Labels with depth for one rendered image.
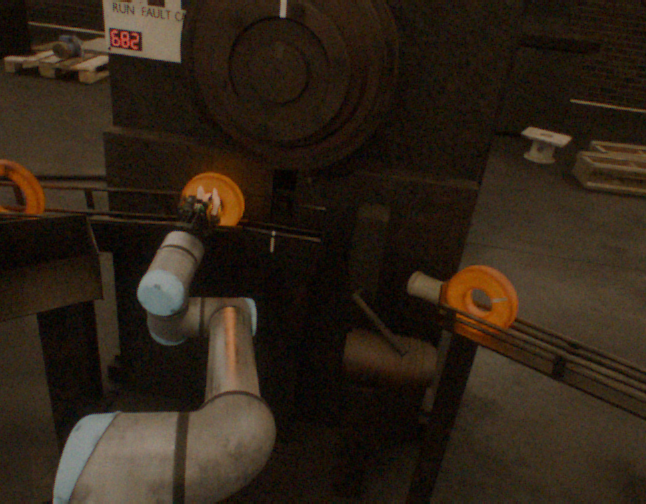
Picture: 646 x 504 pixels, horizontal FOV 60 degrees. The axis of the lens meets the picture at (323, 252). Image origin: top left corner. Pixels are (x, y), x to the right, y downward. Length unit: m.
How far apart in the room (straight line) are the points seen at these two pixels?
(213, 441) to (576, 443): 1.58
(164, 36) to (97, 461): 1.02
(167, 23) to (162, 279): 0.62
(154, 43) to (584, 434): 1.80
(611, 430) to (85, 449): 1.85
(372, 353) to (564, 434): 0.97
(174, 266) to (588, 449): 1.50
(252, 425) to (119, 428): 0.16
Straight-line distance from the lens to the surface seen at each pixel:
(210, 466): 0.73
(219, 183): 1.40
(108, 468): 0.73
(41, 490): 1.77
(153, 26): 1.47
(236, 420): 0.76
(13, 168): 1.63
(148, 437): 0.73
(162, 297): 1.17
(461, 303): 1.29
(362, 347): 1.36
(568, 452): 2.09
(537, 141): 4.91
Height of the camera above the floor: 1.35
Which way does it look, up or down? 29 degrees down
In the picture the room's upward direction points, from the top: 7 degrees clockwise
